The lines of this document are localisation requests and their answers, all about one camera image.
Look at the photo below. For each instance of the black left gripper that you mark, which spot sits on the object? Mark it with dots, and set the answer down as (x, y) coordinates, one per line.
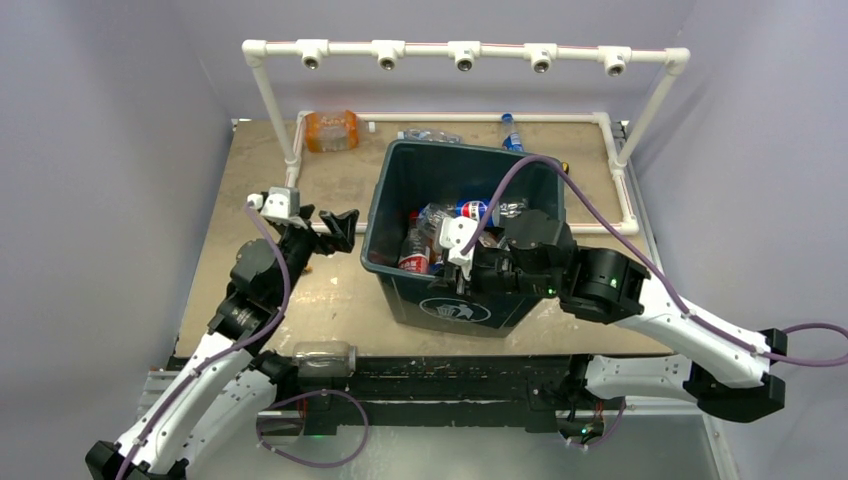
(340, 226)

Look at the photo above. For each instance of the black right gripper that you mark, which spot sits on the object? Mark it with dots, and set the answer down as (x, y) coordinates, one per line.
(452, 278)

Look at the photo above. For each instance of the clear Pepsi bottle blue cap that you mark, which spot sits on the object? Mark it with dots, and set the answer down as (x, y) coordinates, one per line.
(476, 209)

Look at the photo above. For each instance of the clear bottle red cap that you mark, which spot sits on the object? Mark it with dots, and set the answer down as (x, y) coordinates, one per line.
(415, 253)

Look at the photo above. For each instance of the dark green plastic bin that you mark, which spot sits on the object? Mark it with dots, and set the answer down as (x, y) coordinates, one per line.
(417, 173)

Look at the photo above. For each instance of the clear bottle white cap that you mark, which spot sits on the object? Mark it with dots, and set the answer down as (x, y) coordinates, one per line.
(430, 219)

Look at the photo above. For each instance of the clear crushed bottle back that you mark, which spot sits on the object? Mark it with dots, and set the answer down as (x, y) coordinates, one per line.
(429, 135)

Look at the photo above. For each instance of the clear crushed bottle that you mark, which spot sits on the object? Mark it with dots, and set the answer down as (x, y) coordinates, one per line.
(429, 135)
(325, 359)

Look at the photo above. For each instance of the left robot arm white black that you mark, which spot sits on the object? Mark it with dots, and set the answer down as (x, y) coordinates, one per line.
(230, 377)

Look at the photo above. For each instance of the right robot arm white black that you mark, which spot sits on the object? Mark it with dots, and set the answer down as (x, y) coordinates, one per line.
(722, 369)

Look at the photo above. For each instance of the orange label bottle far corner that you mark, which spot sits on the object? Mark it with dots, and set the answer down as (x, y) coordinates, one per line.
(335, 131)

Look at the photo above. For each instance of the Pepsi bottle back right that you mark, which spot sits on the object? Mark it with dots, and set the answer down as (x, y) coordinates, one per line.
(511, 137)

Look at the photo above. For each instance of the clear crushed bottle front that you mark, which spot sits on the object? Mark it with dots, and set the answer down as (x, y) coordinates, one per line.
(325, 359)

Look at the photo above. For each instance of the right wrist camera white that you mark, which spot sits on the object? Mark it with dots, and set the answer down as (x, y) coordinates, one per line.
(457, 238)

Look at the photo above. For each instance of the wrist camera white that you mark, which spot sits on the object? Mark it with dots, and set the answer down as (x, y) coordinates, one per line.
(279, 206)
(457, 238)

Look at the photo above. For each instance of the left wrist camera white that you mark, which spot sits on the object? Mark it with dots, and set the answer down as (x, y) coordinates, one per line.
(279, 206)

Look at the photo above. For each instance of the black table front rail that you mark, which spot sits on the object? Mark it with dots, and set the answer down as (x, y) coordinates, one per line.
(538, 393)

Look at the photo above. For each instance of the white PVC pipe frame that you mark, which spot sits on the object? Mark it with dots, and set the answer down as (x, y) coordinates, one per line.
(464, 54)

